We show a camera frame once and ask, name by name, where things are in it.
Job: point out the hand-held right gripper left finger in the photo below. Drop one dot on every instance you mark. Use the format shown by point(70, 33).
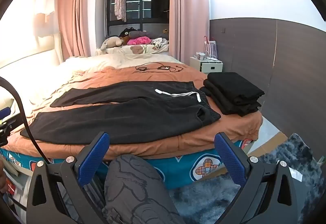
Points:
point(93, 157)

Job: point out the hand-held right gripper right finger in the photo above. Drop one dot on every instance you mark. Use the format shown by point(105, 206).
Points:
point(229, 160)

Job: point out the black pants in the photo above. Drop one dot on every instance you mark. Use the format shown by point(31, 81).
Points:
point(216, 103)
point(114, 117)
point(222, 98)
point(234, 85)

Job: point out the folded black pants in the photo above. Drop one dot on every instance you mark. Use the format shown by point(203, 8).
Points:
point(216, 103)
point(234, 85)
point(222, 98)

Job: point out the flat cardboard sheet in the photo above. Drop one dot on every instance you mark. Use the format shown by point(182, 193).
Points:
point(270, 143)

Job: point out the teal printed mattress sheet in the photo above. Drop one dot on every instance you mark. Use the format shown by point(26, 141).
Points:
point(183, 168)

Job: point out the person's leg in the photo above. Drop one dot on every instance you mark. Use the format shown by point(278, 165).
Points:
point(135, 188)

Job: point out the blue grey shaggy rug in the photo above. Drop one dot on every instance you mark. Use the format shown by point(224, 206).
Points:
point(285, 157)

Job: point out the brown blanket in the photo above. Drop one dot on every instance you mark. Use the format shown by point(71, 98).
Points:
point(152, 147)

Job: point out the white paper scrap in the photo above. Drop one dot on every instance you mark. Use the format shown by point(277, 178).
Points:
point(296, 175)

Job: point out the white padded headboard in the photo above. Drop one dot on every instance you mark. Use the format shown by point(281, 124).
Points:
point(28, 56)

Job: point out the white nightstand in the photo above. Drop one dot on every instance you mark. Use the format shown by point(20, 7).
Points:
point(211, 67)

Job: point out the white power strip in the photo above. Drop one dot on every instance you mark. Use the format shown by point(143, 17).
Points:
point(208, 58)

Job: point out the beige plush bear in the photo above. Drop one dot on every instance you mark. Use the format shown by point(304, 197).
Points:
point(112, 42)

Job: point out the pink plush toy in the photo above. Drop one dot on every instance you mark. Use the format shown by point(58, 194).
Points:
point(138, 40)

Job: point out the dark brown plush bear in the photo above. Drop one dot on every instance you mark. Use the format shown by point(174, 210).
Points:
point(126, 32)

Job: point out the grey pillow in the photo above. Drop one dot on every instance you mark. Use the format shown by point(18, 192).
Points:
point(141, 33)

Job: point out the black and white plush toy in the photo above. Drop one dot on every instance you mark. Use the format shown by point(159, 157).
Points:
point(160, 42)

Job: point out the pink curtain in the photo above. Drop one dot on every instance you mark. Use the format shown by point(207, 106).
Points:
point(188, 10)
point(76, 10)

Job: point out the floral hanging garment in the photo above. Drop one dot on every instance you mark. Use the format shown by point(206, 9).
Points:
point(119, 2)

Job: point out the dark framed window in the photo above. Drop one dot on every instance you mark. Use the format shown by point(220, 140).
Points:
point(142, 2)

